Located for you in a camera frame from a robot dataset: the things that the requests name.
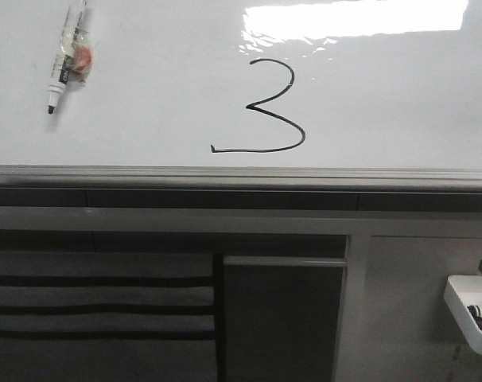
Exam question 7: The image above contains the black whiteboard marker with tape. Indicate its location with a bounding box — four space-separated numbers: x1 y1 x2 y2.
48 0 87 115

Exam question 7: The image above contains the grey cabinet door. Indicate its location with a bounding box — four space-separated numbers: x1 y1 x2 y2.
224 255 346 381

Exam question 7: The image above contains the grey drawer unit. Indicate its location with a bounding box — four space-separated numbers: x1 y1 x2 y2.
0 251 224 381

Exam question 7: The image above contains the white whiteboard with metal frame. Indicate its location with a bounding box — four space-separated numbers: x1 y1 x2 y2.
0 1 482 191

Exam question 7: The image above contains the white plastic wall tray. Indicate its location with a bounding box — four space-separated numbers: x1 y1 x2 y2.
444 275 482 355

